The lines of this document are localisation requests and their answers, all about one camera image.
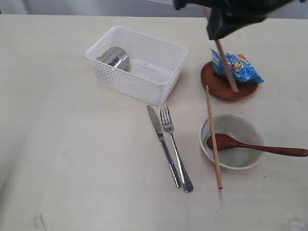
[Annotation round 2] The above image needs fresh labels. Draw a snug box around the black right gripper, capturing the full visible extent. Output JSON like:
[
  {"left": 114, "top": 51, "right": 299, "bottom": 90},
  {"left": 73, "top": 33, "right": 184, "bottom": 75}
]
[{"left": 173, "top": 0, "right": 292, "bottom": 40}]

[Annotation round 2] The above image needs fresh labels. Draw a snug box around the blue snack bag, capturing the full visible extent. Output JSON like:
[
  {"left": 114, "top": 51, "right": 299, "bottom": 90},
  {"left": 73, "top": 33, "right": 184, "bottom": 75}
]
[{"left": 211, "top": 49, "right": 264, "bottom": 84}]

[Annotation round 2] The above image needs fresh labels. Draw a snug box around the wooden chopstick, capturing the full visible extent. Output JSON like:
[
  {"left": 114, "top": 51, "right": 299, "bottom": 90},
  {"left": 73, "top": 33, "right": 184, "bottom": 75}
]
[
  {"left": 205, "top": 85, "right": 223, "bottom": 190},
  {"left": 202, "top": 4, "right": 239, "bottom": 93}
]

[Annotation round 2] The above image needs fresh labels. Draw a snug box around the brown round plate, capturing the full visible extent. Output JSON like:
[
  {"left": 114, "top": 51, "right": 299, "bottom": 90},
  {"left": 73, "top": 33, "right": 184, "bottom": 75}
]
[{"left": 200, "top": 61, "right": 259, "bottom": 101}]

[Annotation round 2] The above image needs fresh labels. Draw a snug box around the white perforated plastic basket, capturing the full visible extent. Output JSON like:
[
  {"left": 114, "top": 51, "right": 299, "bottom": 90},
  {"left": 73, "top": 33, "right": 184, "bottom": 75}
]
[{"left": 85, "top": 26, "right": 188, "bottom": 106}]

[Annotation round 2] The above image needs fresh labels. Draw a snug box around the cream floral ceramic bowl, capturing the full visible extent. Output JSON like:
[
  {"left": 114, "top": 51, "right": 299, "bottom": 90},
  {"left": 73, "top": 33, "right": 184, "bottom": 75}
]
[{"left": 199, "top": 113, "right": 264, "bottom": 170}]

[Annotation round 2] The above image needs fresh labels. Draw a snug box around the clear glass cup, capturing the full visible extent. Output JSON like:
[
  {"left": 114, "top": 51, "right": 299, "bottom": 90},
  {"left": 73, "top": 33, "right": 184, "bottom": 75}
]
[{"left": 96, "top": 46, "right": 130, "bottom": 70}]

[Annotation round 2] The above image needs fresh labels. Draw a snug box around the silver metal table knife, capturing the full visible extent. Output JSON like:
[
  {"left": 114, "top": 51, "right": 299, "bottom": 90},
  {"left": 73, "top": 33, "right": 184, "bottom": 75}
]
[{"left": 146, "top": 105, "right": 181, "bottom": 188}]

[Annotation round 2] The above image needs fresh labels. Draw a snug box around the silver metal fork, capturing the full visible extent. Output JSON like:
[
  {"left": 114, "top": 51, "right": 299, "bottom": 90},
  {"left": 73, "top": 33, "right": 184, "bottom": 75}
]
[{"left": 159, "top": 104, "right": 193, "bottom": 193}]

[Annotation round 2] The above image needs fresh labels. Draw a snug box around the brown wooden spoon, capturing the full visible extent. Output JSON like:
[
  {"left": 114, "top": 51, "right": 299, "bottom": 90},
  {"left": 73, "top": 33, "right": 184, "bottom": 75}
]
[{"left": 215, "top": 133, "right": 308, "bottom": 157}]

